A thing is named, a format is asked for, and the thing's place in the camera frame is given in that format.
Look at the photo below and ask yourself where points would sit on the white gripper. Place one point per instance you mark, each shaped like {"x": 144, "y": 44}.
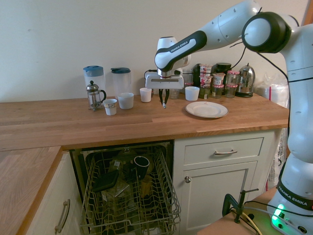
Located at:
{"x": 165, "y": 83}

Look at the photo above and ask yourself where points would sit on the silver metal spoon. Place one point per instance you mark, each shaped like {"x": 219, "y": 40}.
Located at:
{"x": 164, "y": 105}

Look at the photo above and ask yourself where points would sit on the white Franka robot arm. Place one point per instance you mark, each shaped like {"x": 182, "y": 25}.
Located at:
{"x": 300, "y": 122}

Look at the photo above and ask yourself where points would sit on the built-in dishwasher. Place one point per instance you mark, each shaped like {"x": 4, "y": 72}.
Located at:
{"x": 78, "y": 166}

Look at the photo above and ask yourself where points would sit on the white ribbed cup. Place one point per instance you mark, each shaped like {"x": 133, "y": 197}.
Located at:
{"x": 145, "y": 95}

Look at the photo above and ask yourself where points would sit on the plain white mug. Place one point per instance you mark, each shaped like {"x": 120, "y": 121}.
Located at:
{"x": 192, "y": 93}

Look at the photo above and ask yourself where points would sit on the wide white mug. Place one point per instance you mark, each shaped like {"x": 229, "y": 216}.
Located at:
{"x": 126, "y": 101}

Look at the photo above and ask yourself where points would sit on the dark green tub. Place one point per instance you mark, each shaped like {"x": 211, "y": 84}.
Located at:
{"x": 205, "y": 93}

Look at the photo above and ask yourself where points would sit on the red brown ice cream cup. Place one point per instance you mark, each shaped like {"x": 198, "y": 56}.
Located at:
{"x": 206, "y": 81}

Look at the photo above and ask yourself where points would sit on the short pitcher dark blue lid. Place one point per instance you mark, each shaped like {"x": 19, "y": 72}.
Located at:
{"x": 121, "y": 82}

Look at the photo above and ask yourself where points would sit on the white round dinner plate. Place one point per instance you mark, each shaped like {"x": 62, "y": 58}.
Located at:
{"x": 206, "y": 109}

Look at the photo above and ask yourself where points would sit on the white red yoghurt cup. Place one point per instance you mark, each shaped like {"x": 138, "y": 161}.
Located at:
{"x": 206, "y": 69}

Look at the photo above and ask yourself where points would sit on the small white patterned cup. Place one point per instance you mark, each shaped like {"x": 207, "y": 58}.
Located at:
{"x": 110, "y": 107}

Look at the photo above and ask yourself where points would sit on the yoghurt cup brown lid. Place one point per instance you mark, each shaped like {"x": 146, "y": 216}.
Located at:
{"x": 218, "y": 79}

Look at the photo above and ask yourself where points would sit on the large black powder tub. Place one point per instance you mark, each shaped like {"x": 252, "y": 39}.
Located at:
{"x": 223, "y": 67}

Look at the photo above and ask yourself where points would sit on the glass French press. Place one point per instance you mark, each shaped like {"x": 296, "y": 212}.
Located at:
{"x": 94, "y": 96}

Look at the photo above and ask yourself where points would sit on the tall pitcher light blue lid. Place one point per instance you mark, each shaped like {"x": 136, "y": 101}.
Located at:
{"x": 94, "y": 78}

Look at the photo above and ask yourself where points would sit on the black mug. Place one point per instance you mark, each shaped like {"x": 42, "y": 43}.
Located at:
{"x": 141, "y": 165}

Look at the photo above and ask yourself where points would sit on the labelled glass jar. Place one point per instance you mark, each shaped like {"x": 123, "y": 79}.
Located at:
{"x": 115, "y": 164}

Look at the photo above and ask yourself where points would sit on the steel electric kettle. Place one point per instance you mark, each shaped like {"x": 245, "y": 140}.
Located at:
{"x": 247, "y": 80}

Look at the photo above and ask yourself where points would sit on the round silver cabinet knob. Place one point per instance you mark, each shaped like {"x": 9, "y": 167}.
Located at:
{"x": 187, "y": 179}

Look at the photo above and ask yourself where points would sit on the white base cabinet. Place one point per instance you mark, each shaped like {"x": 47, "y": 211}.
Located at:
{"x": 220, "y": 176}

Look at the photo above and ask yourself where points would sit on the black square lid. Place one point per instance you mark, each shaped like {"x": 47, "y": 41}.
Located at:
{"x": 105, "y": 181}

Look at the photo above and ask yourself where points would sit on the clear plastic bag stack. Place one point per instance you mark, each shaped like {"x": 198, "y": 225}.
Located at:
{"x": 271, "y": 89}

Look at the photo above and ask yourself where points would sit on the black C-clamp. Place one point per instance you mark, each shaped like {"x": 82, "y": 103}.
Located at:
{"x": 230, "y": 200}

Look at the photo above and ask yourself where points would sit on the printed plastic packaging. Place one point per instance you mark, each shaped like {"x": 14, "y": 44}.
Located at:
{"x": 277, "y": 159}

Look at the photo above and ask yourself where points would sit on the white corner cabinet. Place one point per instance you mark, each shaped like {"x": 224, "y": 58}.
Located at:
{"x": 56, "y": 186}

